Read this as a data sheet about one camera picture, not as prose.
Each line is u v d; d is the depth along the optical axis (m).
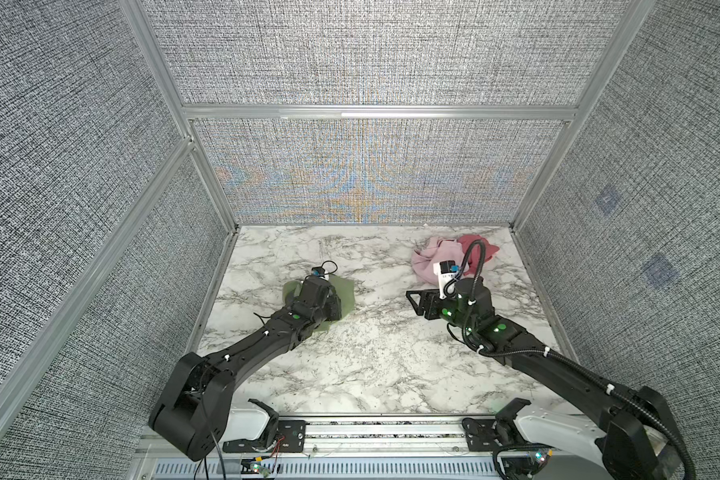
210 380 0.41
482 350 0.58
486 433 0.75
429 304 0.70
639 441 0.39
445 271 0.70
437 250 1.03
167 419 0.42
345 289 0.88
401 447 0.73
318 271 0.78
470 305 0.59
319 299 0.69
